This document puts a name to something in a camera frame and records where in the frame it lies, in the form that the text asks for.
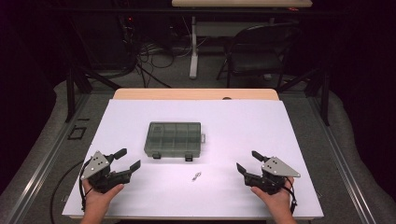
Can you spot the person's right hand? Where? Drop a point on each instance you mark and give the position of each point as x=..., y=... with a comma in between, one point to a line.
x=278, y=203

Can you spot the grey clear compartment box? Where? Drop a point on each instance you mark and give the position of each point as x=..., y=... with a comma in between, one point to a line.
x=174, y=140

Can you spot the aluminium floor rail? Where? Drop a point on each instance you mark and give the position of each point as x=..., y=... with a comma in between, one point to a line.
x=339, y=161
x=46, y=161

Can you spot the wooden table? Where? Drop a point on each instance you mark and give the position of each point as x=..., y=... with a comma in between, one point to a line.
x=186, y=94

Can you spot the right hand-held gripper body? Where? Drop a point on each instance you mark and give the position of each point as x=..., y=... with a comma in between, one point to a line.
x=274, y=174

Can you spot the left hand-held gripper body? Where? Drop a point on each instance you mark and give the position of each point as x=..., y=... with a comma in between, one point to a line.
x=99, y=174

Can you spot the black metal stand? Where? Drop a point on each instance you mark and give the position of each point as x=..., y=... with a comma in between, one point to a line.
x=325, y=93
x=71, y=93

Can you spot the black folding chair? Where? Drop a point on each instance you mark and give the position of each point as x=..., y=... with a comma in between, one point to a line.
x=258, y=53

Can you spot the white desk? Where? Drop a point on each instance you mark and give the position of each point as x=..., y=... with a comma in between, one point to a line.
x=239, y=3

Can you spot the person's left hand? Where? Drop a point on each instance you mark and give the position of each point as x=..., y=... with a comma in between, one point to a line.
x=98, y=202

